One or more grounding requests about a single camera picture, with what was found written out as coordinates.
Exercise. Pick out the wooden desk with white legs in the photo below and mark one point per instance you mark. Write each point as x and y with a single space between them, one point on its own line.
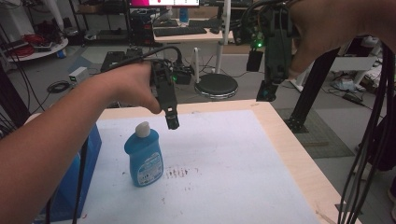
190 38

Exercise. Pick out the round white table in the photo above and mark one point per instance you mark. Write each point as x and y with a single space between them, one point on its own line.
43 53

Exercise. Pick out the black power adapter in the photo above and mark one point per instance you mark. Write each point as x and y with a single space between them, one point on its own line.
352 98

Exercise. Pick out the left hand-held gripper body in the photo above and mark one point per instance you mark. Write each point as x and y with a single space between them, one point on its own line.
166 90

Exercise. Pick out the round black stool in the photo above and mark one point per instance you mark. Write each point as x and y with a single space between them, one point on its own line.
216 85

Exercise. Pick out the small white device box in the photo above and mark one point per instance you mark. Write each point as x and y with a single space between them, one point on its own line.
78 74

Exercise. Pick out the black metal frame stand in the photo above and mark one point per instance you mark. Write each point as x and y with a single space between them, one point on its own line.
311 90

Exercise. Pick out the blue bottle with white cap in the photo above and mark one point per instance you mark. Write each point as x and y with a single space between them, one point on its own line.
144 158

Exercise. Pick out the dark floor mat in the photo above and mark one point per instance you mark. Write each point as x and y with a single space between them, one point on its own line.
323 137

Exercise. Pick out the white table mat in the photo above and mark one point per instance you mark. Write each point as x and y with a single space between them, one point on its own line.
224 168

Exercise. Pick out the person's left hand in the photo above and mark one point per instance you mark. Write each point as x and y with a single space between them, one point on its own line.
132 84

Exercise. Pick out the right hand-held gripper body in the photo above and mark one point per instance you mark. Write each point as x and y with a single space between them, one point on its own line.
277 46

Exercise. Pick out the black keyboard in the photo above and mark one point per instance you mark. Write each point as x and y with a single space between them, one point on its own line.
180 31

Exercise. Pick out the small blue bottle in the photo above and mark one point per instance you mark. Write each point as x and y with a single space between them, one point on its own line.
183 15

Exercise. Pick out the black equipment case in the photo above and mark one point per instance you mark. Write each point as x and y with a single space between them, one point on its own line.
118 59

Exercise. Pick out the person's right hand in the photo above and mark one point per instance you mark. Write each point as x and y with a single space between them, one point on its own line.
323 28

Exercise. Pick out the blue box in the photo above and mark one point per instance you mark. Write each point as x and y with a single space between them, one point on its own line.
70 183

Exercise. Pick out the white side desk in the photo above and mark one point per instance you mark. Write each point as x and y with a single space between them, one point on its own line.
355 62

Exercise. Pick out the computer monitor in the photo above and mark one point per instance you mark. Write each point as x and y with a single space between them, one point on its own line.
165 2

